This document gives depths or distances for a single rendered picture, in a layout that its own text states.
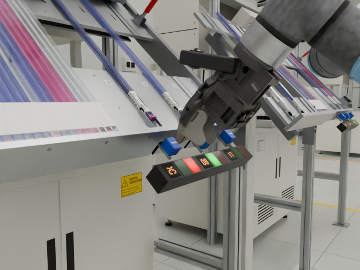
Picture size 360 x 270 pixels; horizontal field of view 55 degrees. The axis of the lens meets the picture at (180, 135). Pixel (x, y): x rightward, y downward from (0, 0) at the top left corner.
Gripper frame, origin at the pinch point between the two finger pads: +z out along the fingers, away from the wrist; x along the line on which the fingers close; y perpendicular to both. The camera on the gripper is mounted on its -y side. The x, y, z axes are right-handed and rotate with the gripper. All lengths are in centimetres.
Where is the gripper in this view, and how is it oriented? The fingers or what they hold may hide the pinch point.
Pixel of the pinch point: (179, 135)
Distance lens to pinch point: 64.3
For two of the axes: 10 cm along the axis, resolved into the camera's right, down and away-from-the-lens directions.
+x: 6.0, -0.8, 8.0
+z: -5.4, 6.9, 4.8
